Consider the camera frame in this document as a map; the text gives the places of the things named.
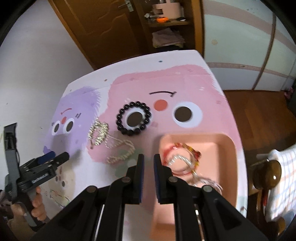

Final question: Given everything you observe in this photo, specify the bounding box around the black bead bracelet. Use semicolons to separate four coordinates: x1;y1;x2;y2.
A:
115;100;153;137

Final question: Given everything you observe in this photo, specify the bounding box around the person's left hand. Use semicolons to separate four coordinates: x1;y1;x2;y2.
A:
11;186;47;221

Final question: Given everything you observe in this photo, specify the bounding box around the pink plastic tray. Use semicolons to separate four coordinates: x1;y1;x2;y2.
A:
149;133;239;236

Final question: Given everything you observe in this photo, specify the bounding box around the white headband with pearl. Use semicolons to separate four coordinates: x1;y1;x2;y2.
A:
189;172;223;194

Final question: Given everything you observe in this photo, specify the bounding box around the cartoon monster table mat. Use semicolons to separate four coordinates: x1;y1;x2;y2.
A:
42;50;248;240

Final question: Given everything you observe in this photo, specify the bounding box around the round wooden bedpost knob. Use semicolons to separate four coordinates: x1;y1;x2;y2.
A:
252;160;282;190

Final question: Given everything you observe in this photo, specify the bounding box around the white plaid bed blanket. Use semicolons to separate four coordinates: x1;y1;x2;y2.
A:
256;145;295;222

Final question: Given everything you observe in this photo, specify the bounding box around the brown wooden door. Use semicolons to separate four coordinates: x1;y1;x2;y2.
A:
49;1;148;70

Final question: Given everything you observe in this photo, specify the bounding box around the folded pink cloth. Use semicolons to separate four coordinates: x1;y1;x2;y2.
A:
152;28;185;48

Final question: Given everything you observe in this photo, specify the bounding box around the wooden shelf unit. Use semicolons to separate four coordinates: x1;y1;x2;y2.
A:
132;1;205;56

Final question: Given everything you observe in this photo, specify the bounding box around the orange small object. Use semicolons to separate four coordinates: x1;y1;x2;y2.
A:
156;17;169;24

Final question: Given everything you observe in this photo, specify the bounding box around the white sliding wardrobe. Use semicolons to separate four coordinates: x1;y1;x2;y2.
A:
203;1;295;91

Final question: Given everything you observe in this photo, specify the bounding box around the pink round storage box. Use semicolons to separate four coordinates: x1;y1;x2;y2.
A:
152;1;182;20

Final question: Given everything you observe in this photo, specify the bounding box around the black cable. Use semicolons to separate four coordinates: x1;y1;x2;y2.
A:
3;122;20;204

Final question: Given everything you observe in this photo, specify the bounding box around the red string bracelet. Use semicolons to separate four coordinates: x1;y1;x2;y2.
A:
162;142;202;175

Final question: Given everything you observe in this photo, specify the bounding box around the long pearl chain necklace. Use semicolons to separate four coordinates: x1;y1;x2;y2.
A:
104;134;137;165

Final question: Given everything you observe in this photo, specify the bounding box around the silver door handle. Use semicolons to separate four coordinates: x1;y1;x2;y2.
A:
118;0;134;12

